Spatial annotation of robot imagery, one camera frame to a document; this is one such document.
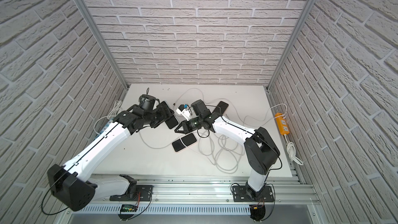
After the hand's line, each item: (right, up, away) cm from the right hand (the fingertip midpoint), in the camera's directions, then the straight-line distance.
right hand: (172, 134), depth 76 cm
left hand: (-2, +12, +2) cm, 12 cm away
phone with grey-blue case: (-1, +6, +1) cm, 6 cm away
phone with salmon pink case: (+30, +13, +33) cm, 46 cm away
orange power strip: (+67, 0, +21) cm, 71 cm away
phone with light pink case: (+6, -6, +14) cm, 16 cm away
